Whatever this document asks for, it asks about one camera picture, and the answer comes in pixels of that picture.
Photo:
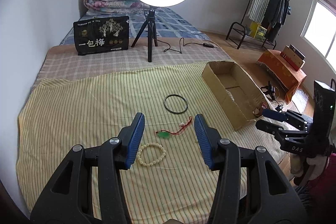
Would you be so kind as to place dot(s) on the black snack bag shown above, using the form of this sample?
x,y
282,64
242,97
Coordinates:
x,y
101,43

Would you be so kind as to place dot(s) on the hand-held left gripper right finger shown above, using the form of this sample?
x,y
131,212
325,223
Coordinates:
x,y
203,140

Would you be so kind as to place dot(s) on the tan gift box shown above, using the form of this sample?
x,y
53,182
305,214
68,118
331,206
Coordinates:
x,y
291,60

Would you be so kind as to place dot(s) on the orange cloth covered table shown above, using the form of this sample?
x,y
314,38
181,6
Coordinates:
x,y
278,66

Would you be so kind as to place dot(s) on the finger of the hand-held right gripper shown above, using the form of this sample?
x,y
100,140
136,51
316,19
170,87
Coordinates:
x,y
273,113
265,125

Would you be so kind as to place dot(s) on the dark hanging clothes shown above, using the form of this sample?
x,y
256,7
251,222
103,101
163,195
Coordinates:
x,y
275,11

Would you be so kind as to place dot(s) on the cardboard box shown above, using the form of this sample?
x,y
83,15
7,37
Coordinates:
x,y
218,82

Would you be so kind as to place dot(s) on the person's right forearm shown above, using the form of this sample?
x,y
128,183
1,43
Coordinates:
x,y
319,161

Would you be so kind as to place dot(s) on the person's maroon clothing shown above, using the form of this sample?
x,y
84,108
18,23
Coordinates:
x,y
325,187

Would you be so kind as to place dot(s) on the blue patterned bed sheet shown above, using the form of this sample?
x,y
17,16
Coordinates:
x,y
173,22

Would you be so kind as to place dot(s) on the yellow striped cloth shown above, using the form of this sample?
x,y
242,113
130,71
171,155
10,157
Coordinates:
x,y
78,121

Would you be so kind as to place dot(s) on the small black floor tripod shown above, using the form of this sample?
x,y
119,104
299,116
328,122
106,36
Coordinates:
x,y
270,90

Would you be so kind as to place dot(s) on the yellow crate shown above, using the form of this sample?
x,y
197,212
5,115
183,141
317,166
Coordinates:
x,y
258,31

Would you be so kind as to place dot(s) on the plaid blanket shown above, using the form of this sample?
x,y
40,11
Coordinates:
x,y
92,64

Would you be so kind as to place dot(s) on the black bangle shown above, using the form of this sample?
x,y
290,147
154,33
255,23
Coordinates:
x,y
164,104

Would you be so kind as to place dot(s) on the dark long box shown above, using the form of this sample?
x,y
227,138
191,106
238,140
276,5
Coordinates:
x,y
298,52

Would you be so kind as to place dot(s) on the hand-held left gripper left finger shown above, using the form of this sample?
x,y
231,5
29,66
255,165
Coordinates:
x,y
135,140

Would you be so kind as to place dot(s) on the window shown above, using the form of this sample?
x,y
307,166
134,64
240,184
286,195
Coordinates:
x,y
320,29

